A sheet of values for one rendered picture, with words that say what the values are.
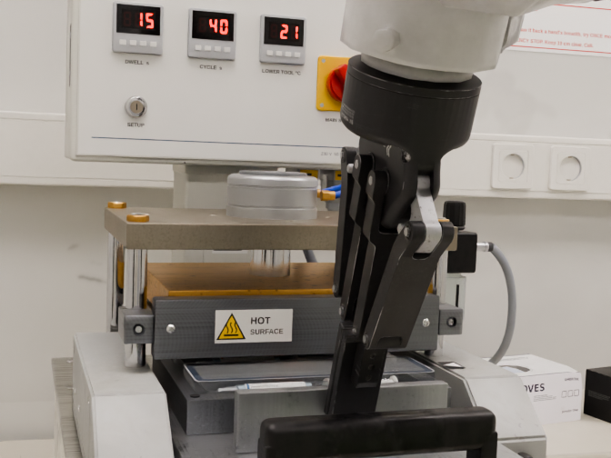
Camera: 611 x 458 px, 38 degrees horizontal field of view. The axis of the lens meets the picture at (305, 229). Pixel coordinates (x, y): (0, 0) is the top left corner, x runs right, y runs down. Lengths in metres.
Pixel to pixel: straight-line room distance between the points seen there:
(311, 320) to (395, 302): 0.19
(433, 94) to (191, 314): 0.28
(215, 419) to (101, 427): 0.08
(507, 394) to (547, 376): 0.62
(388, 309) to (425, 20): 0.16
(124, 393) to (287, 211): 0.22
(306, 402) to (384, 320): 0.11
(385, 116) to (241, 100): 0.44
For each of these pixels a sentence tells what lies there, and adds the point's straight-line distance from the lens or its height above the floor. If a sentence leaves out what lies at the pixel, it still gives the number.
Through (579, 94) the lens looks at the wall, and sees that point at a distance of 1.54.
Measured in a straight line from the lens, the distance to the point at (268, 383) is 0.64.
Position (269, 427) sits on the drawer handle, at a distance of 0.52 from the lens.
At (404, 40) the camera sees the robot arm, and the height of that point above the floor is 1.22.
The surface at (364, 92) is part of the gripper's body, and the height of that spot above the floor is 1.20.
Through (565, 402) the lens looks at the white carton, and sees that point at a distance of 1.36.
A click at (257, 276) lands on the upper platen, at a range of 0.77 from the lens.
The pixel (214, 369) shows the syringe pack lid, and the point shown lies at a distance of 0.67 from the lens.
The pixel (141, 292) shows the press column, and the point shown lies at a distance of 0.68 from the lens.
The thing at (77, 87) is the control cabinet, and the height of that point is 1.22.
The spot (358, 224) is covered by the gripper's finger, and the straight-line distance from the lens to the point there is 0.54.
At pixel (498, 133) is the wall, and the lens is 1.47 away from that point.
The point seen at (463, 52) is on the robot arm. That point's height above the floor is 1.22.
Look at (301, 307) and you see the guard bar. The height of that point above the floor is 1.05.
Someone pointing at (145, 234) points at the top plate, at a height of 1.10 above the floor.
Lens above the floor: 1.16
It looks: 5 degrees down
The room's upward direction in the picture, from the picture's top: 2 degrees clockwise
